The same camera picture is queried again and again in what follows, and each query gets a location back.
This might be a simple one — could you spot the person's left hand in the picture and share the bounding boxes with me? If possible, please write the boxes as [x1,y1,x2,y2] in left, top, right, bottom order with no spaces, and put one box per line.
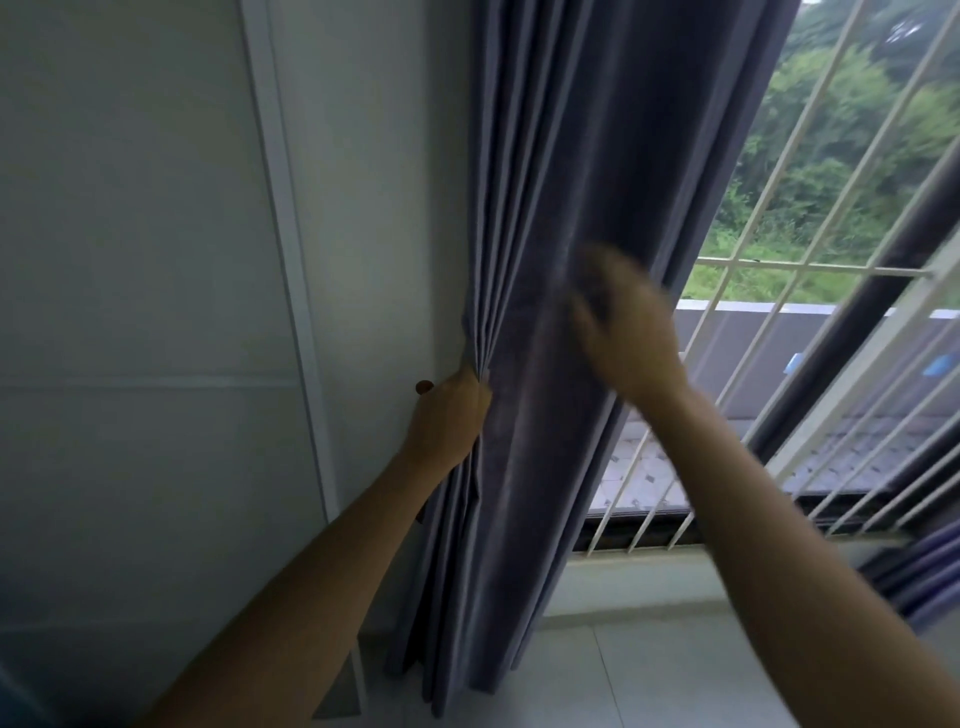
[402,369,495,475]

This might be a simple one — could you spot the green trees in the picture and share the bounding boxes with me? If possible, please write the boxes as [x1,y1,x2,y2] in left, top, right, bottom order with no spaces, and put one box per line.
[686,0,960,305]

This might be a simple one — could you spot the white metal window grille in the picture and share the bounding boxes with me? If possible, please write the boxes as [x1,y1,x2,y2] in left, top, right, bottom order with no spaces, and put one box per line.
[576,0,960,558]

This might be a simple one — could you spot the person's left forearm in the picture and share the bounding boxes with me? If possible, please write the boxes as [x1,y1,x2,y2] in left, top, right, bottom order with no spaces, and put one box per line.
[137,444,481,728]

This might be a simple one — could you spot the person's right hand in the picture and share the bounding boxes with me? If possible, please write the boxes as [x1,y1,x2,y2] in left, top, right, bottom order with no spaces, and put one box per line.
[567,241,692,408]

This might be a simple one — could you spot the large grey curtain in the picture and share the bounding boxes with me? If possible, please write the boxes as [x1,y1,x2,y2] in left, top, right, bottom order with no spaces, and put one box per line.
[384,0,804,720]

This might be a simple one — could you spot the person's right forearm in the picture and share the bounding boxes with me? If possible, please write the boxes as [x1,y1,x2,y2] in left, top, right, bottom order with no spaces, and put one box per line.
[632,384,960,728]

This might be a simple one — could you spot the white wardrobe panel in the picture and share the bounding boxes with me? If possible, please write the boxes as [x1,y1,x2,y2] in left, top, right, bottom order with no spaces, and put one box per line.
[0,0,370,728]

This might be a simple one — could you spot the dark window frame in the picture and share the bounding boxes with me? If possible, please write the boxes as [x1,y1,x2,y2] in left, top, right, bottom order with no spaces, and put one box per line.
[573,168,960,558]

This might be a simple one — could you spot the grey parapet wall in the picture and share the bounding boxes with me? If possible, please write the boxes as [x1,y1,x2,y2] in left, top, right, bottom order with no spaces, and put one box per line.
[672,298,960,423]

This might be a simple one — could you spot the small grey curtain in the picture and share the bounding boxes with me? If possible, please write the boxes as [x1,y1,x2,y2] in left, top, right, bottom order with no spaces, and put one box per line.
[857,517,960,639]

